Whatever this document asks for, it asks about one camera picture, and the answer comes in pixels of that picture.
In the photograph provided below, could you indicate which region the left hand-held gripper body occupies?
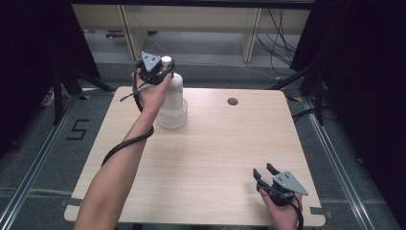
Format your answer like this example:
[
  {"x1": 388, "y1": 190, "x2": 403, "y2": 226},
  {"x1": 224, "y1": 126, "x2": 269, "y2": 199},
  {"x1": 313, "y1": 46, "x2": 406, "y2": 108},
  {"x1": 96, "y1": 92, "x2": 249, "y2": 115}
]
[{"x1": 135, "y1": 51, "x2": 165, "y2": 86}]

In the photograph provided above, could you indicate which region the light wooden desk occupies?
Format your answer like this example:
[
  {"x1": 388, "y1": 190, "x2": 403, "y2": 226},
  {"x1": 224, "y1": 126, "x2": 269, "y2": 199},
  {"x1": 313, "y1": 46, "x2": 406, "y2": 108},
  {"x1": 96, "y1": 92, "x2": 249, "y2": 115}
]
[{"x1": 70, "y1": 4, "x2": 312, "y2": 63}]

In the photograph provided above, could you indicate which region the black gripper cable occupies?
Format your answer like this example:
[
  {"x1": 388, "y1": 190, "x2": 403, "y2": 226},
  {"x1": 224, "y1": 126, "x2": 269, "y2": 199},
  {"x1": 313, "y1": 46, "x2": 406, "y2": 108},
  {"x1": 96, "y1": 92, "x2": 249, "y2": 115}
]
[
  {"x1": 101, "y1": 61, "x2": 155, "y2": 168},
  {"x1": 267, "y1": 190, "x2": 305, "y2": 230}
]

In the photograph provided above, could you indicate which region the white pump bottle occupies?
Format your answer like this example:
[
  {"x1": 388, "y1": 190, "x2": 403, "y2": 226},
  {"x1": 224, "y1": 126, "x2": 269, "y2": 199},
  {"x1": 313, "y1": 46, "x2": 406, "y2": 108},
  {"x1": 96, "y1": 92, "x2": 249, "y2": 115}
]
[{"x1": 157, "y1": 56, "x2": 187, "y2": 113}]

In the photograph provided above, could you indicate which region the dark curtain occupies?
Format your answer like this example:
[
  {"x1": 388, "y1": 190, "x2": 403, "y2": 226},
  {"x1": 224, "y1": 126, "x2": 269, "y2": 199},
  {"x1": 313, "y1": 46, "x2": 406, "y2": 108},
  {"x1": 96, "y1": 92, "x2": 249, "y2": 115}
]
[
  {"x1": 289, "y1": 0, "x2": 406, "y2": 221},
  {"x1": 0, "y1": 0, "x2": 101, "y2": 161}
]

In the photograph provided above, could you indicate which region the person's left hand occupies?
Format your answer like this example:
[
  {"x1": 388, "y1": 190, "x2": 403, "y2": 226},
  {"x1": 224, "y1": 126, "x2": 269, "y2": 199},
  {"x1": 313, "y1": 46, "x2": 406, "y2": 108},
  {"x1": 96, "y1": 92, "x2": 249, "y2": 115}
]
[{"x1": 131, "y1": 67, "x2": 173, "y2": 115}]

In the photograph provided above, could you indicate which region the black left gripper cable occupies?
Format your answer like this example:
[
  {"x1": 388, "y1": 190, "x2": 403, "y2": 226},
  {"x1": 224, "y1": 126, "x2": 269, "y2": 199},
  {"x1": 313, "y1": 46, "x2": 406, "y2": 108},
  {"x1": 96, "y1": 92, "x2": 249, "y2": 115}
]
[{"x1": 101, "y1": 61, "x2": 155, "y2": 168}]

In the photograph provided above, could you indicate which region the bundle of black cables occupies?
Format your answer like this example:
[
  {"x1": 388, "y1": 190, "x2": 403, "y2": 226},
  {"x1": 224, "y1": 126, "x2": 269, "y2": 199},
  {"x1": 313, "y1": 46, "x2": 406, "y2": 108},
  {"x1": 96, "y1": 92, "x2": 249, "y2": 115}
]
[{"x1": 255, "y1": 8, "x2": 299, "y2": 77}]

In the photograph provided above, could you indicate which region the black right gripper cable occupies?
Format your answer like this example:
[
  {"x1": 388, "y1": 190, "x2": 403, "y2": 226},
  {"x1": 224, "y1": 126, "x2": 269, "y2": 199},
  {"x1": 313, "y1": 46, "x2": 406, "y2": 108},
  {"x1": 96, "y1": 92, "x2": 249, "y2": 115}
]
[{"x1": 267, "y1": 190, "x2": 305, "y2": 230}]

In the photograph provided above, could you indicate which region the aluminium floor rail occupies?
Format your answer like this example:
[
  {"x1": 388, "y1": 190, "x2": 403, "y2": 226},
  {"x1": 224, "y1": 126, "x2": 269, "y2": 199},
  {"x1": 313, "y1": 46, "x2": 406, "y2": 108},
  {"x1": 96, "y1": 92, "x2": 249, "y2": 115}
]
[
  {"x1": 302, "y1": 95, "x2": 377, "y2": 230},
  {"x1": 0, "y1": 94, "x2": 81, "y2": 230}
]

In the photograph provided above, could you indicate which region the person's right hand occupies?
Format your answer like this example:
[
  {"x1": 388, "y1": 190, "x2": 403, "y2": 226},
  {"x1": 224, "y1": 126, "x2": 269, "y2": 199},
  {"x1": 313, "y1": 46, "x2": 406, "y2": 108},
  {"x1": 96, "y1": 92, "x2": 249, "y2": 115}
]
[{"x1": 259, "y1": 188, "x2": 305, "y2": 230}]

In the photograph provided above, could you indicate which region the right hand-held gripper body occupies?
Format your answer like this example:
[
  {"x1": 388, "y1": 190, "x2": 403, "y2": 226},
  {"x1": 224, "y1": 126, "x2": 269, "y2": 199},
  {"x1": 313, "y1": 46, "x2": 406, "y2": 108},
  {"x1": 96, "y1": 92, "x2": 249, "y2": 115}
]
[{"x1": 261, "y1": 171, "x2": 309, "y2": 208}]

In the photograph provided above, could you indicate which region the black metal stand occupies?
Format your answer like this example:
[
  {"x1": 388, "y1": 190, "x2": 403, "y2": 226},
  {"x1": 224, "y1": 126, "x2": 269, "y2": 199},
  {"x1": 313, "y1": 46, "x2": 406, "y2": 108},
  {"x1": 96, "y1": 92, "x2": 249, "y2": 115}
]
[
  {"x1": 269, "y1": 61, "x2": 326, "y2": 127},
  {"x1": 52, "y1": 64, "x2": 117, "y2": 127}
]

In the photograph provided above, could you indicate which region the grey cable tie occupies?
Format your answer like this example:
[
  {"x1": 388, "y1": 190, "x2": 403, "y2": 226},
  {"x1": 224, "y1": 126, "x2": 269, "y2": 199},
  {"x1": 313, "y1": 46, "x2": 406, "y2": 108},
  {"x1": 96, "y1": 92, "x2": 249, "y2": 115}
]
[{"x1": 119, "y1": 85, "x2": 146, "y2": 103}]

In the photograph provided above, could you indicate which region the clear plastic bowl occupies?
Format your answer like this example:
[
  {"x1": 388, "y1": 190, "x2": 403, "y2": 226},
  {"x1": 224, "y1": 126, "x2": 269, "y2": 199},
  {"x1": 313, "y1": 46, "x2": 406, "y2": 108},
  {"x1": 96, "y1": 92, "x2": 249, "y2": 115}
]
[{"x1": 155, "y1": 98, "x2": 189, "y2": 130}]

